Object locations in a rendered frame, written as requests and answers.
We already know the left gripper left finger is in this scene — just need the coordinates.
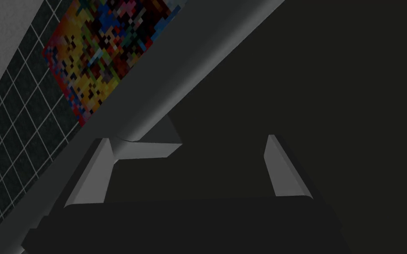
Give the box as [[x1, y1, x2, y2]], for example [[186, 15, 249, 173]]
[[64, 137, 115, 209]]

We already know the grey door handle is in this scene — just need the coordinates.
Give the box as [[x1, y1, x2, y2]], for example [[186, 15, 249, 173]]
[[111, 113, 184, 164]]

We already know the colourful pixel pattern wall picture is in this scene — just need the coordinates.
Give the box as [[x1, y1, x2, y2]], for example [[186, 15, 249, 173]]
[[42, 0, 188, 127]]

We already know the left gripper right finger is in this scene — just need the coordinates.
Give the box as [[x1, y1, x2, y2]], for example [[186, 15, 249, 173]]
[[263, 134, 314, 199]]

